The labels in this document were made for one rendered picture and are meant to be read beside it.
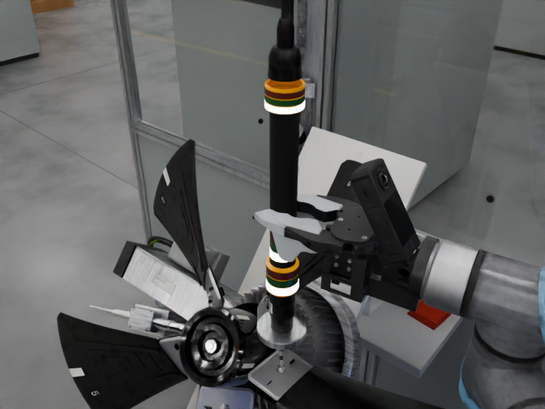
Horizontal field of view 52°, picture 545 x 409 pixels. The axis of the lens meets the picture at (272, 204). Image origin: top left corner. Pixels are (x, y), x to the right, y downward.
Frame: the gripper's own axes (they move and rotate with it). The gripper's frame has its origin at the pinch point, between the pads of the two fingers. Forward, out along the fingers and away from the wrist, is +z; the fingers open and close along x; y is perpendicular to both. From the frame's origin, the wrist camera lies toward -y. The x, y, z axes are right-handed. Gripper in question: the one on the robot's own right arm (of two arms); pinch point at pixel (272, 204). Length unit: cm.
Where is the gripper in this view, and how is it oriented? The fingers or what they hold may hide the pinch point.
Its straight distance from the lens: 68.3
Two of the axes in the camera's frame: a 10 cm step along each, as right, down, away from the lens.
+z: -8.7, -2.7, 4.1
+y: -0.2, 8.5, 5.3
